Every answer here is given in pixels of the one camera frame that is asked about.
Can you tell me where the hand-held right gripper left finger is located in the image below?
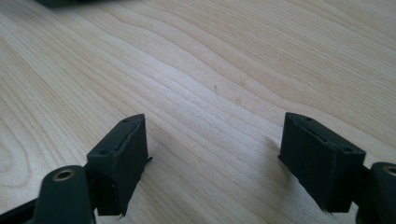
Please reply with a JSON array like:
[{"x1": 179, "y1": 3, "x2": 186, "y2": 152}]
[{"x1": 86, "y1": 113, "x2": 153, "y2": 217}]

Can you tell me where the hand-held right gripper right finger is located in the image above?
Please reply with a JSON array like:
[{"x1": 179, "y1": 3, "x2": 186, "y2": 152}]
[{"x1": 277, "y1": 112, "x2": 367, "y2": 215}]

